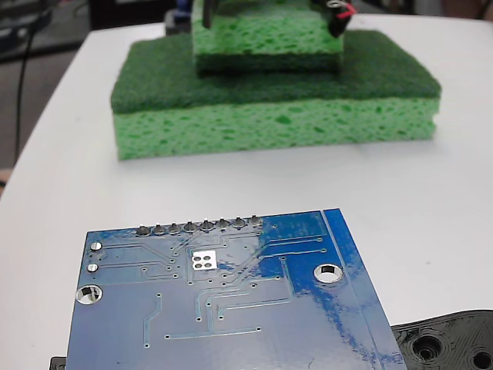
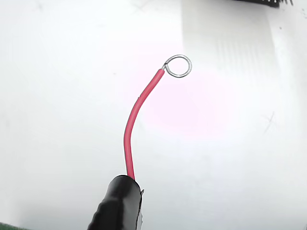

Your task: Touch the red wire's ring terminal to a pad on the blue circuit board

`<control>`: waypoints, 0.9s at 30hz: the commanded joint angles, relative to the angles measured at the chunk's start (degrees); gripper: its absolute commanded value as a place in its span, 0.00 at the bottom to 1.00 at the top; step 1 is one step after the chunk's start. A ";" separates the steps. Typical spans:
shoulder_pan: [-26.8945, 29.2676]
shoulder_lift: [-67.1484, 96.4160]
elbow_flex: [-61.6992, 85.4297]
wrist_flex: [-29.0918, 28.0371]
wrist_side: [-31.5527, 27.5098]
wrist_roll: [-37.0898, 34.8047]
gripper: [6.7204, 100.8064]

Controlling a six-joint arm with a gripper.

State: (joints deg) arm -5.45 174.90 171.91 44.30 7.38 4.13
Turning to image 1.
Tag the blue printed circuit board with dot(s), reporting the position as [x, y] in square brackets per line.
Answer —
[246, 308]

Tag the grey blue base block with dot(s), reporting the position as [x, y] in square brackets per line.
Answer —
[177, 19]

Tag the small green scrub sponge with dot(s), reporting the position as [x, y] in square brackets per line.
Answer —
[265, 42]

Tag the large green scrub sponge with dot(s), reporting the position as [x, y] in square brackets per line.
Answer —
[269, 123]

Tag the dark background equipment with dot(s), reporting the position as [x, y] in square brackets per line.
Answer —
[19, 23]

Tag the black plastic mount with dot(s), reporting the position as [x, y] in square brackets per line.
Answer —
[443, 339]

